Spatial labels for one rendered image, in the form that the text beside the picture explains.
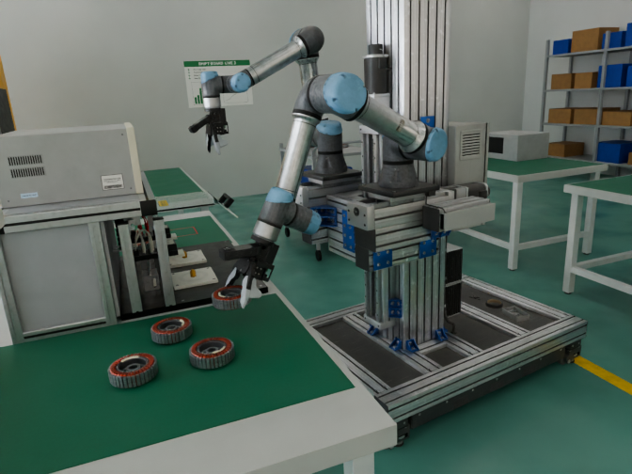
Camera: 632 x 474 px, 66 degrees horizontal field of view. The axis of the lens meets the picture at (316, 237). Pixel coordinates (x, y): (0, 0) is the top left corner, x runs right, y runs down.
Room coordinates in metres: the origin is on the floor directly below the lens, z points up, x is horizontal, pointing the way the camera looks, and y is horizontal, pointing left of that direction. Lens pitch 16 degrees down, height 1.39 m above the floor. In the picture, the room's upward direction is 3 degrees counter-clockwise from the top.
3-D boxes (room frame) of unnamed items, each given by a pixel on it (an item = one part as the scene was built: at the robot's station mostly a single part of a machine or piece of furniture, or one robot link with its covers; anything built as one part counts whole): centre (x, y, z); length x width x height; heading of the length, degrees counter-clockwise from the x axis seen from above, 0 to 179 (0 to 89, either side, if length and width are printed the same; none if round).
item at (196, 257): (1.87, 0.53, 0.78); 0.15 x 0.15 x 0.01; 21
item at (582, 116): (7.20, -4.15, 0.89); 0.42 x 0.40 x 0.22; 23
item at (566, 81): (7.67, -3.97, 1.39); 0.40 x 0.36 x 0.22; 112
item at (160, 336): (1.25, 0.42, 0.77); 0.11 x 0.11 x 0.04
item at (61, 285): (1.32, 0.75, 0.91); 0.28 x 0.03 x 0.32; 111
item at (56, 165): (1.66, 0.80, 1.22); 0.44 x 0.39 x 0.20; 21
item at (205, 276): (1.65, 0.45, 0.78); 0.15 x 0.15 x 0.01; 21
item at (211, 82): (2.23, 0.42, 1.45); 0.09 x 0.08 x 0.11; 111
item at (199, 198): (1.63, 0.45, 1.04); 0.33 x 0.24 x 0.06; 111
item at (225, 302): (1.32, 0.25, 0.83); 0.11 x 0.11 x 0.04
